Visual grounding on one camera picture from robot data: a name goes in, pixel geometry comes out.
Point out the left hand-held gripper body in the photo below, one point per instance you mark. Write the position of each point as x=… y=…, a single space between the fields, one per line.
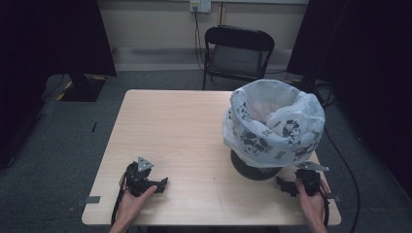
x=138 y=181

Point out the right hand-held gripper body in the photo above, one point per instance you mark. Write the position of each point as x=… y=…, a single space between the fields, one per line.
x=311 y=181

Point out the person's right hand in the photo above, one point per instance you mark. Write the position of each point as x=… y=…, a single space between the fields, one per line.
x=311 y=207

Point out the grey tape strip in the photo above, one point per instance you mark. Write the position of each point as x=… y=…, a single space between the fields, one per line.
x=334 y=197
x=92 y=199

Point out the small black floor tape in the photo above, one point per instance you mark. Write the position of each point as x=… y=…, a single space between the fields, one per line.
x=94 y=126

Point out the black stand base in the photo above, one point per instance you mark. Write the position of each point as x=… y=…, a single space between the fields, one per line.
x=82 y=89

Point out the white printed plastic bag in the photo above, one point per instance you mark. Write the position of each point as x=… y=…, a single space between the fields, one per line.
x=275 y=129

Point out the black curtain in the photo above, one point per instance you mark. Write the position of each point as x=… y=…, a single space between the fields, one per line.
x=372 y=64
x=39 y=48

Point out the white wall socket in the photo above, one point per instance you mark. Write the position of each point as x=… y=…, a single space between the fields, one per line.
x=200 y=6

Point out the person's left hand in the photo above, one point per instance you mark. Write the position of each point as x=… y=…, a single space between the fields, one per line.
x=132 y=204

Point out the dark round bin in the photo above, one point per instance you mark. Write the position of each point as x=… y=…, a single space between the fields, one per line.
x=249 y=170

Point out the black folding chair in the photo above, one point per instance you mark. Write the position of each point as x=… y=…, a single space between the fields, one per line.
x=238 y=55

